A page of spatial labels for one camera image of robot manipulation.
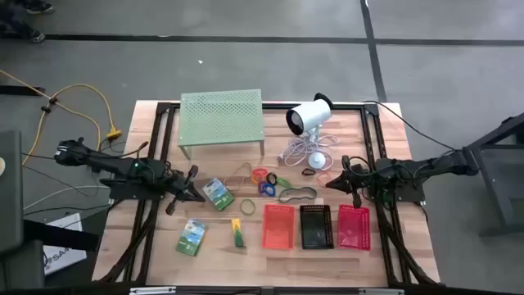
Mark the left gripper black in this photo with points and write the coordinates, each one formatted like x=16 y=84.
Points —
x=177 y=186

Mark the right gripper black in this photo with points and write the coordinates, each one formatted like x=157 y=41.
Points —
x=360 y=182

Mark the green blue printed box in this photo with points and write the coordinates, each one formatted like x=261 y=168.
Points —
x=218 y=193
x=191 y=237

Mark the wide black rubber band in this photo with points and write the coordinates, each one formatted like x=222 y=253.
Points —
x=304 y=171

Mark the red plastic basket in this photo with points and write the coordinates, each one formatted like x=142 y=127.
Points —
x=354 y=229

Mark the green rubber band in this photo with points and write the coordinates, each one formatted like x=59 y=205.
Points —
x=241 y=207

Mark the narrow yellow green box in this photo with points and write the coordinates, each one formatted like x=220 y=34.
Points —
x=238 y=237

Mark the tan rubber band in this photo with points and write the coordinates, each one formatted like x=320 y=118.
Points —
x=247 y=163

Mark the large blue rubber band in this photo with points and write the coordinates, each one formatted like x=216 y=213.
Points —
x=280 y=197

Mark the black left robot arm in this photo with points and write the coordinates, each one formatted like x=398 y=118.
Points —
x=123 y=166

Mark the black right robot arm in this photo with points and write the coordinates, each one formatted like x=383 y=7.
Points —
x=409 y=168

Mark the white clamp desk lamp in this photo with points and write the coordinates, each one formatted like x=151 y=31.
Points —
x=309 y=114

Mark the black plastic basket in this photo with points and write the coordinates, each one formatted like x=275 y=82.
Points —
x=316 y=229

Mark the orange plastic basket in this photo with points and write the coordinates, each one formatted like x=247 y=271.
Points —
x=278 y=229

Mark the green perforated metal shelf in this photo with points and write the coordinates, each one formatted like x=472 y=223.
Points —
x=221 y=116

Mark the black metal beam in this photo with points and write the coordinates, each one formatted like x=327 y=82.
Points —
x=61 y=235

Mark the white printed sign board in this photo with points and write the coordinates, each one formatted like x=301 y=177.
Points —
x=61 y=254

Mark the black metal side table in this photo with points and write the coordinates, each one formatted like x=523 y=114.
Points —
x=499 y=164

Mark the grey equipment case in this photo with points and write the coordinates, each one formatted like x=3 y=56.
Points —
x=10 y=184

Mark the dark grey storage box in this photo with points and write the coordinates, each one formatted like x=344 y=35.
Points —
x=20 y=266

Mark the black floor strip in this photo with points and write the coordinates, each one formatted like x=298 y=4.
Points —
x=20 y=90

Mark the person's shoe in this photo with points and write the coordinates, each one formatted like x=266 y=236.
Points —
x=39 y=7
x=36 y=37

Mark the black aluminium table frame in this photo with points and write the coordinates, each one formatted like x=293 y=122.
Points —
x=348 y=106

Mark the silver metal bracket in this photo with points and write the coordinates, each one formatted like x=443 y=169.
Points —
x=151 y=291
x=380 y=292

